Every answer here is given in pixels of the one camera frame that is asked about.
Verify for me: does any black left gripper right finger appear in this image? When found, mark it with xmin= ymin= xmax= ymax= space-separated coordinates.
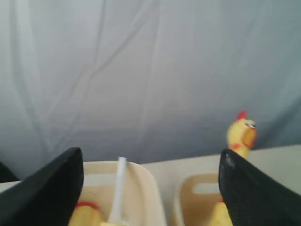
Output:
xmin=218 ymin=149 xmax=301 ymax=226

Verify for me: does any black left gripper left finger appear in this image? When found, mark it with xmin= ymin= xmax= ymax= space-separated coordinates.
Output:
xmin=0 ymin=147 xmax=84 ymax=226

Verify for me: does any headless yellow rubber chicken body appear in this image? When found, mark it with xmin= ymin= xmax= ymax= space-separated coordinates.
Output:
xmin=68 ymin=202 xmax=103 ymax=226

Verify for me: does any yellow rubber chicken lifted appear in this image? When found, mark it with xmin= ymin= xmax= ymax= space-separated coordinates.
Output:
xmin=208 ymin=110 xmax=257 ymax=226

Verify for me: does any white bin marked O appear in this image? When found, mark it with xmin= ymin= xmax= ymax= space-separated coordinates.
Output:
xmin=171 ymin=173 xmax=232 ymax=226

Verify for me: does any white bin marked X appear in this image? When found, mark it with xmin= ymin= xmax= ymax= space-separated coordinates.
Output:
xmin=79 ymin=161 xmax=167 ymax=226

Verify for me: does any blue-white backdrop curtain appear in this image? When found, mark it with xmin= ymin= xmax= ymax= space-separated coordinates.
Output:
xmin=0 ymin=0 xmax=301 ymax=178

